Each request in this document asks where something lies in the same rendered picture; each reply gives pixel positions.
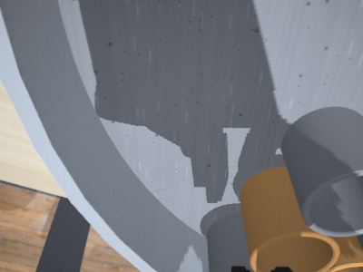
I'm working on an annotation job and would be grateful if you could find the grey metal bushing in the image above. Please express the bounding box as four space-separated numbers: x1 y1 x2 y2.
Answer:
281 107 363 237
207 213 255 272
357 234 363 250

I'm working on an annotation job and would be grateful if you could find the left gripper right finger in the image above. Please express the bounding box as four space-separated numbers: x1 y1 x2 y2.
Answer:
270 267 293 272

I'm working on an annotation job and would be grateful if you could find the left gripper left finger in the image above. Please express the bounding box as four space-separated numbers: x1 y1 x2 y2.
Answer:
231 266 250 272

